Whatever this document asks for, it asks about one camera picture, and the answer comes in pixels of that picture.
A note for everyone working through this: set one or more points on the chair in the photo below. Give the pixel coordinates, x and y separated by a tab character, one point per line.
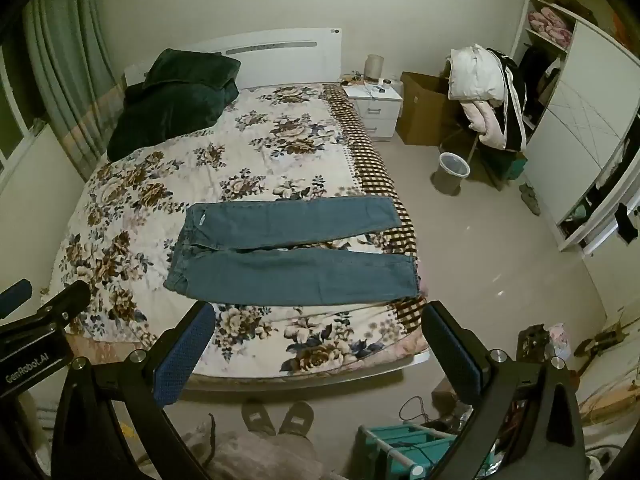
502	165

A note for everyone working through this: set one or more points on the white padded jacket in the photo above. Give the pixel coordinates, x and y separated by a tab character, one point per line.
475	72

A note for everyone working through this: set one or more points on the mesh trash bin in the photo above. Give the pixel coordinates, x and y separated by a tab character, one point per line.
451	172

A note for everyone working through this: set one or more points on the beige table lamp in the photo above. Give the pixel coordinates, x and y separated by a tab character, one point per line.
374	67

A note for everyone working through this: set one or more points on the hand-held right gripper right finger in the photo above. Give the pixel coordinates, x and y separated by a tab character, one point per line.
450	350

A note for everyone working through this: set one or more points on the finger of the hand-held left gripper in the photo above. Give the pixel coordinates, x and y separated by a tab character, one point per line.
70	297
15	296

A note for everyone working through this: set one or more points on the white wardrobe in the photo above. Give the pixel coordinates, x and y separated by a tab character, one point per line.
570	125

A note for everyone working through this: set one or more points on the blue denim pants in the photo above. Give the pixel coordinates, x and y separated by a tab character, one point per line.
280	270

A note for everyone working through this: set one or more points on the person's legs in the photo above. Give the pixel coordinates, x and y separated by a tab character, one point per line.
270	457

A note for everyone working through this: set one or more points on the teal storage rack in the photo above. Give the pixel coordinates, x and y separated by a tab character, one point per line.
400	447

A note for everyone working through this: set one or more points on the dark green blanket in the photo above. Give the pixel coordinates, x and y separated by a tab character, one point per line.
170	105

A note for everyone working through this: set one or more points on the white nightstand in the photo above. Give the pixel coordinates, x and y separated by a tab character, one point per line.
377	110

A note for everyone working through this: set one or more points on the pink folded bedding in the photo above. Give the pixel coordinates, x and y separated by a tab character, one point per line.
550	22

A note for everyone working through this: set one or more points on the brown cardboard box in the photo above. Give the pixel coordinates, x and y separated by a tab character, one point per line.
425	115

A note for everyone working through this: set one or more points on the green striped curtain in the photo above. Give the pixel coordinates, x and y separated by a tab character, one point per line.
75	60

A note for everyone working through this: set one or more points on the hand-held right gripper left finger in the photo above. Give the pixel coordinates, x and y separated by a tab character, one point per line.
185	350

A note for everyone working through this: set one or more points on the dark shoes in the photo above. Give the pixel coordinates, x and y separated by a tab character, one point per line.
531	199

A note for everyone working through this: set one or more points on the black garment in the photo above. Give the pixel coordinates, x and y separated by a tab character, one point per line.
515	105

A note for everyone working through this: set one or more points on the white bed frame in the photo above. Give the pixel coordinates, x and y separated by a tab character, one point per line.
280	55

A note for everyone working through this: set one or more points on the black hanging sock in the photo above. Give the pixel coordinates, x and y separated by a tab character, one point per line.
626	225

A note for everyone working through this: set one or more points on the pink garment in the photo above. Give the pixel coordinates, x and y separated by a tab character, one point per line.
487	125

